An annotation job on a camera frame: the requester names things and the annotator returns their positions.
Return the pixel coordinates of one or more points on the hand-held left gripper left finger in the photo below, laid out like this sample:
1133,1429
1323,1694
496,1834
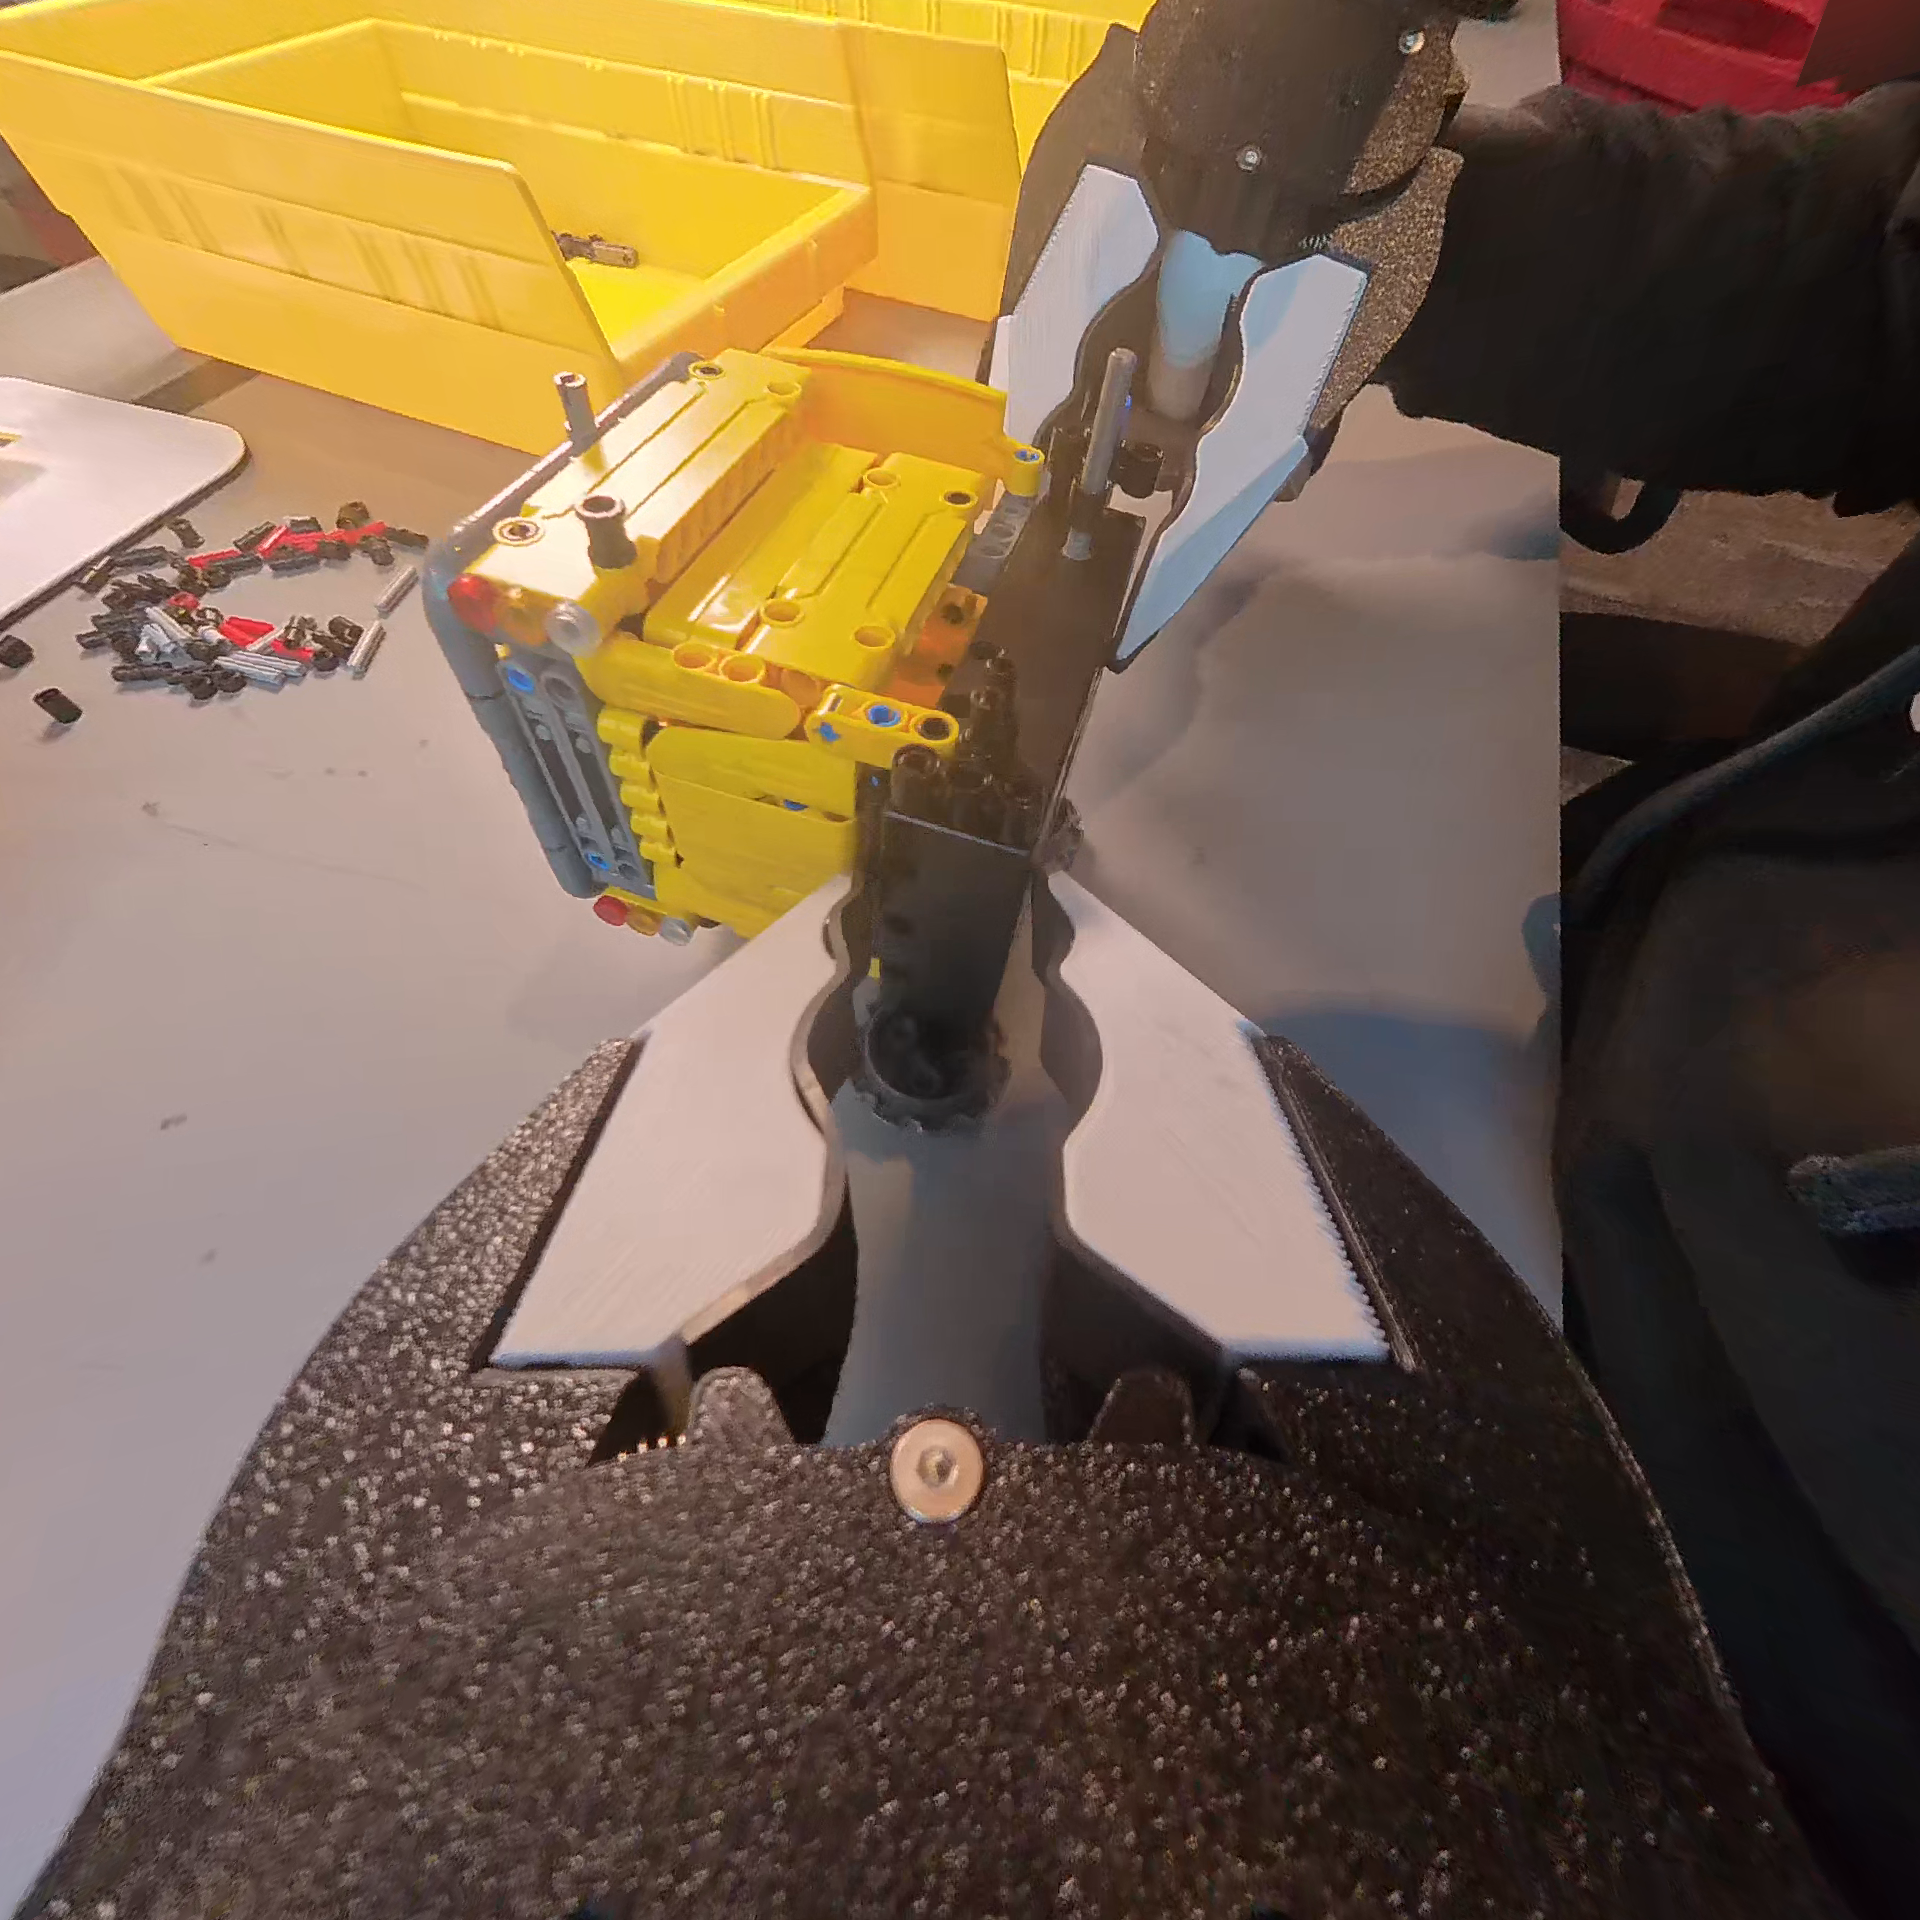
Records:
675,1200

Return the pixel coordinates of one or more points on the person in black hoodie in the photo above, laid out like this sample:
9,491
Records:
1742,1200

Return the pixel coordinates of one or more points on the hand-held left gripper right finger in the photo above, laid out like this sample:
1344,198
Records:
1216,1200

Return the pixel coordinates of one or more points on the grey metal axle rod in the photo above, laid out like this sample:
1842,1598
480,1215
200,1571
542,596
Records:
1117,420

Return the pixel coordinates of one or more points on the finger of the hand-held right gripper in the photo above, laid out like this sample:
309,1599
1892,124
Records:
1066,285
1276,396

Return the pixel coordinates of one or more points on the red plastic canister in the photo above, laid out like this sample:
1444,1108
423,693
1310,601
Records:
1742,36

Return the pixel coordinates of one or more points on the small red black parts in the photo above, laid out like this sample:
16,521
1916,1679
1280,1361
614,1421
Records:
284,546

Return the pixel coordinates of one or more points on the grey desk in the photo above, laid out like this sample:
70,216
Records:
241,993

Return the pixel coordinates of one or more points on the loose metal parts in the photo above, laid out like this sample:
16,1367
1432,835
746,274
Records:
594,247

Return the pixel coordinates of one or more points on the yellow plastic bin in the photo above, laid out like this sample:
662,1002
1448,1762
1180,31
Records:
929,93
297,177

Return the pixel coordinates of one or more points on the person's right forearm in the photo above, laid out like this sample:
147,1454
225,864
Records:
1683,274

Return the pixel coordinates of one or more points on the yellow toy block robot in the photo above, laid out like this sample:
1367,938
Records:
755,569

